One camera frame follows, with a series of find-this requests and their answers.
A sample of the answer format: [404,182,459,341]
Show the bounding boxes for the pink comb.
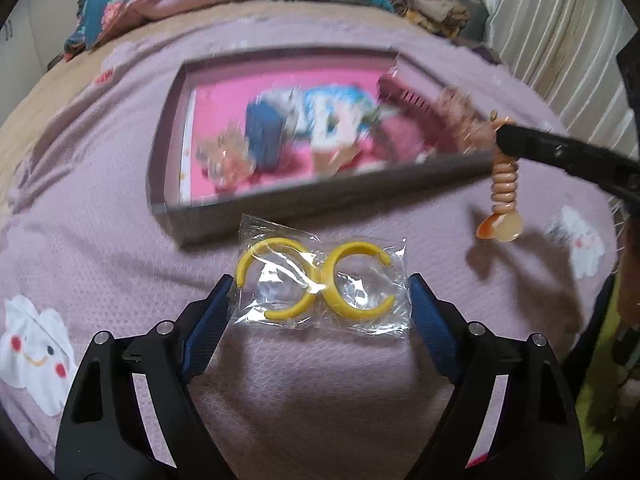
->
[377,74,442,122]

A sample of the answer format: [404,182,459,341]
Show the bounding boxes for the orange spiral hair tie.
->
[475,110,525,244]

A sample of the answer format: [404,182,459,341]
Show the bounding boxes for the blue printed card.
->
[295,85,382,152]

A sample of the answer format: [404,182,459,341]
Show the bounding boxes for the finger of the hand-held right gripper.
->
[492,122,640,197]

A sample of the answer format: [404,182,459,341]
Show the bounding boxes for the white wardrobe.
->
[0,0,67,78]

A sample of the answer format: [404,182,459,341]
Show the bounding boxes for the yellow green clothing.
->
[575,275,640,463]

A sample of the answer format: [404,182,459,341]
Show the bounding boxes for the purple printed blanket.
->
[0,10,623,480]

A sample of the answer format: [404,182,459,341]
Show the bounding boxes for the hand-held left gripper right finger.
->
[407,272,586,480]

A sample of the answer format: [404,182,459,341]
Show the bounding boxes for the bagged yellow hoop earrings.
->
[231,212,414,337]

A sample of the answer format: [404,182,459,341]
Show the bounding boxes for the brown box with pink inside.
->
[146,46,502,252]

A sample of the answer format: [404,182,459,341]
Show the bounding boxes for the floral fabric hair band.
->
[430,87,495,155]

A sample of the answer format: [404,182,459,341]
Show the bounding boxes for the cream curtain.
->
[479,0,640,161]

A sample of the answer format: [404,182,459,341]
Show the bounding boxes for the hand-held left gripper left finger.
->
[55,274,236,480]

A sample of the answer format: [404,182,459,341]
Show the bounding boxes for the small blue box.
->
[245,100,289,172]

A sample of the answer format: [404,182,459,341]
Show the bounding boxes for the bagged clear hair clips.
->
[196,129,257,192]

